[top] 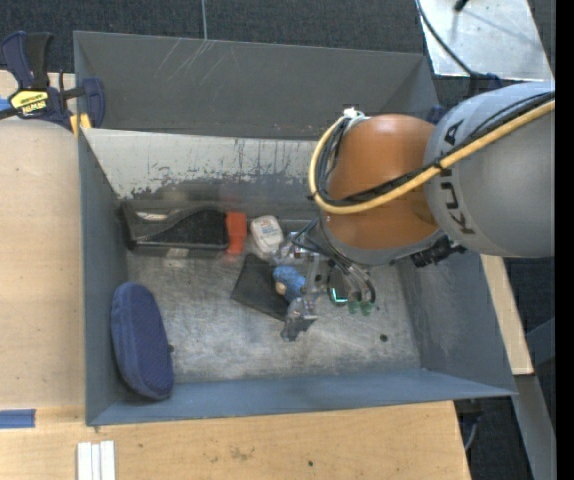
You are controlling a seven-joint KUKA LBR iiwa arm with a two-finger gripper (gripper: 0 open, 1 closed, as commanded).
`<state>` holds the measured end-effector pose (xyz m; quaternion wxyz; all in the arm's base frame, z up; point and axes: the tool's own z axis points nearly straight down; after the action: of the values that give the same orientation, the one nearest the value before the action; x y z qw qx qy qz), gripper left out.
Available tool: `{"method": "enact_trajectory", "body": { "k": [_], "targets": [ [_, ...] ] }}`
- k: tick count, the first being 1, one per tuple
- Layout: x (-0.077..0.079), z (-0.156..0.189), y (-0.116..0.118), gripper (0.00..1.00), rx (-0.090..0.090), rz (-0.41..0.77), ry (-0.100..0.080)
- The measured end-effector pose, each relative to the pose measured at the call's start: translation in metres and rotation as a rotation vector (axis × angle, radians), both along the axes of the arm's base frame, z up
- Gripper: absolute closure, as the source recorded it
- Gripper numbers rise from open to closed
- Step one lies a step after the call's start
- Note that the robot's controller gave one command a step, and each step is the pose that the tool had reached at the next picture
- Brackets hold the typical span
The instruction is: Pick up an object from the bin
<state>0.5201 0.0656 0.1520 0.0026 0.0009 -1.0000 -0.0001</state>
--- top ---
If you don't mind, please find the blue toy figure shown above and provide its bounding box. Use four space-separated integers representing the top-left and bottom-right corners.
272 264 308 303

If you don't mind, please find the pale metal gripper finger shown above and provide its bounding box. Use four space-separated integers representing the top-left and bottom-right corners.
280 298 320 343
272 241 315 269

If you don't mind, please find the white small bottle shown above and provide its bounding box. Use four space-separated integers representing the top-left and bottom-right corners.
249 214 285 262

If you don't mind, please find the black flat packet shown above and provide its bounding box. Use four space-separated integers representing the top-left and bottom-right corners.
118 201 232 258

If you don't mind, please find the blue oval case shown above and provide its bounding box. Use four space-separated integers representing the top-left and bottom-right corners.
110 281 175 402

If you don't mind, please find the red-orange block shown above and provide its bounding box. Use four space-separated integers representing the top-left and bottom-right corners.
225 211 248 256

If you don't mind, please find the pale wood board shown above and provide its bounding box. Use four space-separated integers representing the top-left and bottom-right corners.
0 117 88 412

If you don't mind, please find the black flat square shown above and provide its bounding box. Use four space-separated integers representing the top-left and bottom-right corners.
229 253 294 322

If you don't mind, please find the black cylinder on white bracket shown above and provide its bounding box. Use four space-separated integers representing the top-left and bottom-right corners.
408 237 469 270

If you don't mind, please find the grey metal bin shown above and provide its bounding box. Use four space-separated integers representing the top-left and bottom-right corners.
72 30 519 427

